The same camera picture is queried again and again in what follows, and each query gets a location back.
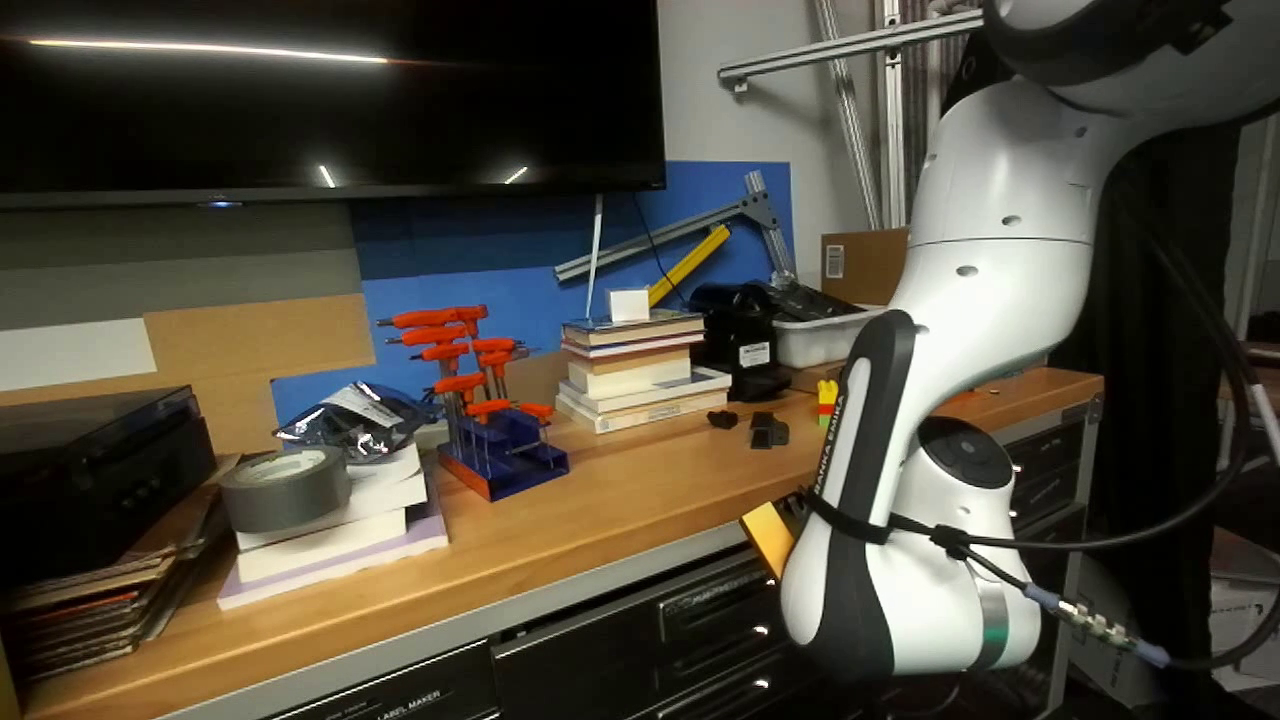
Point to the small white box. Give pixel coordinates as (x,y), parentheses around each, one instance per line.
(628,307)

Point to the stack of dark folders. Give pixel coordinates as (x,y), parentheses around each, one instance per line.
(94,620)

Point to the grey duct tape roll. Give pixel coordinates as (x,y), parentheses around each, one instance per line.
(283,493)

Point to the black drawer cabinet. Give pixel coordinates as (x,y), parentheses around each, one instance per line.
(600,665)

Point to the blue hex key stand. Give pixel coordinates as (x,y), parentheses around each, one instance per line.
(513,464)

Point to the black wall monitor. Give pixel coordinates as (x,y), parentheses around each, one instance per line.
(332,106)

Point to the steel wall rail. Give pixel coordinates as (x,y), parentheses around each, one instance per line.
(853,46)

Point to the black label printer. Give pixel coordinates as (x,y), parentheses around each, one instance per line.
(740,341)

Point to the black equipment case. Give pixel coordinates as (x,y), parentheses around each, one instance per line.
(94,482)

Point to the black metal drawer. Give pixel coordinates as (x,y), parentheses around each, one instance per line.
(694,613)

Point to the colourful toy brick stack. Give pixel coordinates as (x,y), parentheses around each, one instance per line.
(825,399)

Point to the white plastic bin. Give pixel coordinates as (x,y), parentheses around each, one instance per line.
(814,345)

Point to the brown cardboard sheet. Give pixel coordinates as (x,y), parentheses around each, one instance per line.
(252,354)

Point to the brown cardboard box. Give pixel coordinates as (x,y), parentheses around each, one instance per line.
(862,265)

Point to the white book stack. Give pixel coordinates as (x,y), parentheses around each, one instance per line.
(381,501)

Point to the crumpled silver foil bag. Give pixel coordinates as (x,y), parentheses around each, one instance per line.
(352,418)

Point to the blue backing board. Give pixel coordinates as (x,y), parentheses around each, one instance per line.
(443,275)

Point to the white storage boxes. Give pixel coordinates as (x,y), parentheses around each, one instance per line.
(1245,665)

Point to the chunky black plastic part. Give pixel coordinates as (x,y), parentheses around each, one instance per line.
(769,434)

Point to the thin metal rod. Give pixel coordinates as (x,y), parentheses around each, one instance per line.
(595,265)

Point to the white paper sheet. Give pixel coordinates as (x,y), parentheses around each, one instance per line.
(74,354)

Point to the black ribbed tray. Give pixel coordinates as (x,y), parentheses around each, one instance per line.
(814,300)

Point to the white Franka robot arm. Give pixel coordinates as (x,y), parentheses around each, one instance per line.
(986,265)

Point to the lavender foam slab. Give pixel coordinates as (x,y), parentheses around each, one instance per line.
(400,547)

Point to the yellow spirit level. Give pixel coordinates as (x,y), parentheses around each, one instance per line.
(694,263)

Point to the black curtain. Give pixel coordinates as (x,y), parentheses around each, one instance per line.
(1161,265)

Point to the stack of books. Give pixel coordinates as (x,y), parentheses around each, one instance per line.
(643,381)

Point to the small flat black part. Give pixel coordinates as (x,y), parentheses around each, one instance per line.
(720,418)

